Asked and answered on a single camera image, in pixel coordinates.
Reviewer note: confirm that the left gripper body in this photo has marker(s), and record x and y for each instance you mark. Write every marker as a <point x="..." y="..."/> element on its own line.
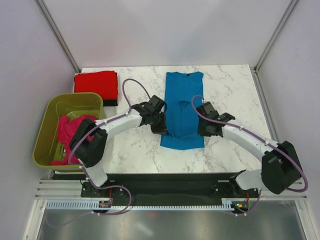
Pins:
<point x="161" y="115"/>

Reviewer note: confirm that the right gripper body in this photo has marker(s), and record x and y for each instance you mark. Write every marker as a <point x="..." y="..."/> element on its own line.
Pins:
<point x="202" y="129"/>

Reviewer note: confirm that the blue t shirt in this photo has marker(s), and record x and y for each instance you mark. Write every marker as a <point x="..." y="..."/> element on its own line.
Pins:
<point x="180" y="117"/>

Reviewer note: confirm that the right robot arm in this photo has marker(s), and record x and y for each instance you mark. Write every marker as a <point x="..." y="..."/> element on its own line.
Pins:
<point x="280" y="165"/>

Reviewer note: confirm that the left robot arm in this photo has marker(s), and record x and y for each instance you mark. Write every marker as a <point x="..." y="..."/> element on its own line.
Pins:
<point x="89" y="141"/>

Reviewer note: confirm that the folded black t shirt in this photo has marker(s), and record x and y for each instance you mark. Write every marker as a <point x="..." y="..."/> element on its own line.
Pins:
<point x="110" y="102"/>

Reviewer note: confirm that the folded red t shirt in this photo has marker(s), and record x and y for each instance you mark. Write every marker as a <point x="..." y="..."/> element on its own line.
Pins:
<point x="103" y="83"/>

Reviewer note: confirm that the pink t shirt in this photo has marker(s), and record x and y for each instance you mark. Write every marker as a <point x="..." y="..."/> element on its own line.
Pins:
<point x="66" y="130"/>

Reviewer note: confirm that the olive green plastic bin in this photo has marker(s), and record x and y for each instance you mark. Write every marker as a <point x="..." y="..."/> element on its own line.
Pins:
<point x="48" y="152"/>

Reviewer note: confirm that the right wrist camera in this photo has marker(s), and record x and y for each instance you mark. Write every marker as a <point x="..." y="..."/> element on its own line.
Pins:
<point x="207" y="110"/>

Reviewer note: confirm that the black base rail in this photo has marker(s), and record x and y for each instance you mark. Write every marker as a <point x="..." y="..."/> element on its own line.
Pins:
<point x="164" y="188"/>

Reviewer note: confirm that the right aluminium frame post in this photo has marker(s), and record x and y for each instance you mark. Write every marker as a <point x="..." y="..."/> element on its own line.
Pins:
<point x="276" y="34"/>

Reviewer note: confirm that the aluminium frame post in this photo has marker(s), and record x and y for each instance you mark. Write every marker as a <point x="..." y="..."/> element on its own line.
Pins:
<point x="276" y="34"/>
<point x="57" y="34"/>

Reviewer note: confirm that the white slotted cable duct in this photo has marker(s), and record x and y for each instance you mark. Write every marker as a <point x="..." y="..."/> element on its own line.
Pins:
<point x="99" y="205"/>

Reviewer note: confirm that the left aluminium frame post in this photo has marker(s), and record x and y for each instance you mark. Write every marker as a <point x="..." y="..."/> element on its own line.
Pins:
<point x="57" y="34"/>

